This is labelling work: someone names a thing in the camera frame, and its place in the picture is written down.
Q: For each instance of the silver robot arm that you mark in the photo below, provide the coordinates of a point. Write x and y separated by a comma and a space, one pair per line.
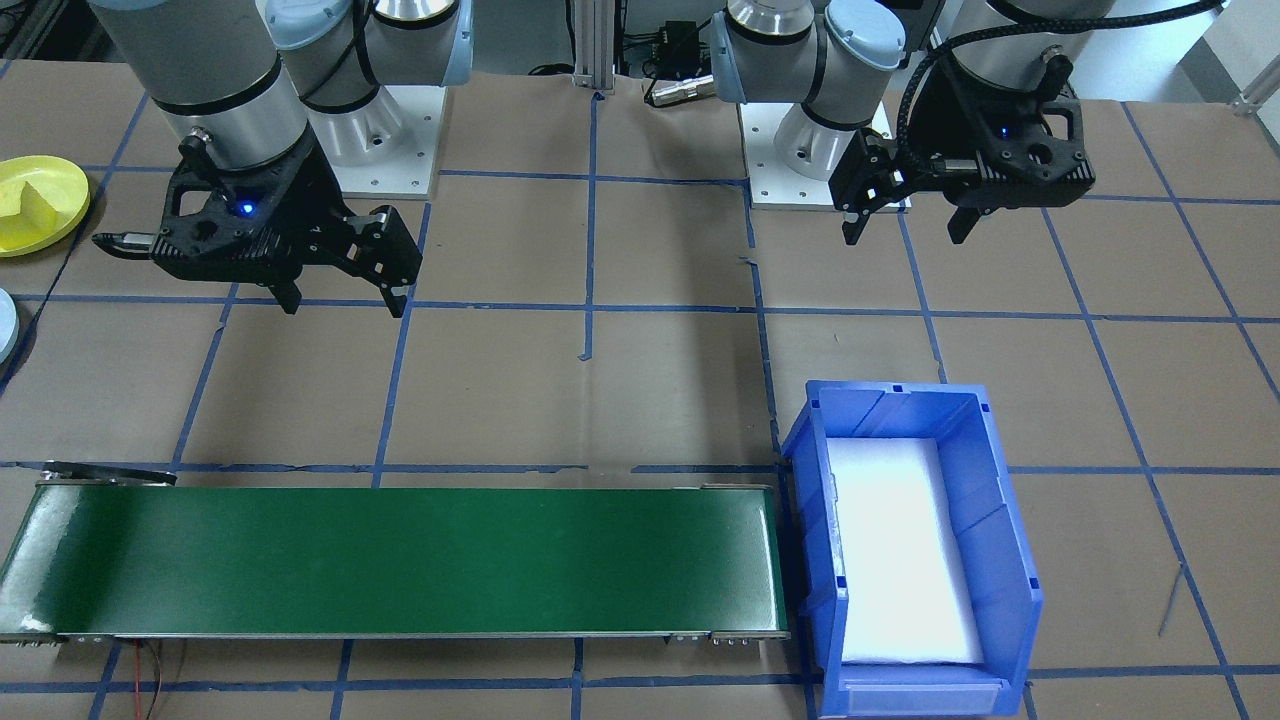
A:
800, 50
200, 90

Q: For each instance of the yellow plate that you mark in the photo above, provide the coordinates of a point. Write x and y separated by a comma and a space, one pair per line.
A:
65, 190

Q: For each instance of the light blue plate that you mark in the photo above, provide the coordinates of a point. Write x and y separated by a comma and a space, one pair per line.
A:
7, 325

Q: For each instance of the silver cylindrical connector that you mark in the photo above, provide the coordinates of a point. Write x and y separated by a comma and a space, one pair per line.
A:
680, 90

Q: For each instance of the black electronics box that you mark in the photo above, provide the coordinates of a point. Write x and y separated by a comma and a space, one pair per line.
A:
675, 42

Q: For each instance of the green conveyor belt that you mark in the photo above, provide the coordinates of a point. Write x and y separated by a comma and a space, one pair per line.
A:
400, 560

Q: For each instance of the white foam bin liner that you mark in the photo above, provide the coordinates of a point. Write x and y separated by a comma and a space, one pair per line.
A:
900, 550

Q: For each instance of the blue plastic storage bin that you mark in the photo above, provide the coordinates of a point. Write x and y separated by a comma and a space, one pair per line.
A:
1000, 560

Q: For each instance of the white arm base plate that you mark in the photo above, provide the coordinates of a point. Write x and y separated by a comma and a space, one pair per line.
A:
770, 190
400, 170

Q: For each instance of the metal corner bracket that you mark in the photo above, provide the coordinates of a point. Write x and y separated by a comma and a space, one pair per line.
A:
1255, 100

